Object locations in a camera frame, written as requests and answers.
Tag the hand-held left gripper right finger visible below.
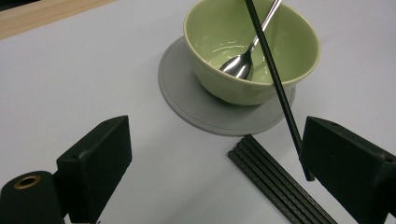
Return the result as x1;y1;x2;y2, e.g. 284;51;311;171
298;116;396;224

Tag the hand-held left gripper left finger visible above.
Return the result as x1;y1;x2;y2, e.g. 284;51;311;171
55;115;134;224

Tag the row of black chopsticks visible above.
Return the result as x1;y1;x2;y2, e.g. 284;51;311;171
226;133;339;224

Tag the single black chopstick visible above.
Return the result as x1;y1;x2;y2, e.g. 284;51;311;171
244;0;316;183

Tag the pale green bowl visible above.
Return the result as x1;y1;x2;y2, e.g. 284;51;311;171
182;0;322;107

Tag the round grey coaster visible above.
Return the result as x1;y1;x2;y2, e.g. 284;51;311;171
157;35;297;137

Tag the wooden table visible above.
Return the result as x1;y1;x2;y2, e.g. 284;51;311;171
0;0;117;41

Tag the metal spoon with black handle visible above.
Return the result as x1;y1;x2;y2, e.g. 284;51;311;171
219;0;283;81

